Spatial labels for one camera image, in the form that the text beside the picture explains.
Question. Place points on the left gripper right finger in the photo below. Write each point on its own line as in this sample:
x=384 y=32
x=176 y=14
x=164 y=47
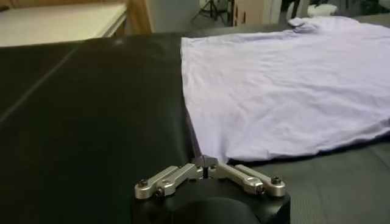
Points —
x=243 y=178

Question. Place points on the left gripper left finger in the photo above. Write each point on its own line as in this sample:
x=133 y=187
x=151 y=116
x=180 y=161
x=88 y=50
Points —
x=170 y=179

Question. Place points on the lavender printed t-shirt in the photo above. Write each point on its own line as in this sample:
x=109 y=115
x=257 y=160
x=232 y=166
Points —
x=274 y=91

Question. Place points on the wooden folding screen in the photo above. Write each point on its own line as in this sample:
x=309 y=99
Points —
x=138 y=15

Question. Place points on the white side table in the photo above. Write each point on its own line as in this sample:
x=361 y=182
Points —
x=55 y=24

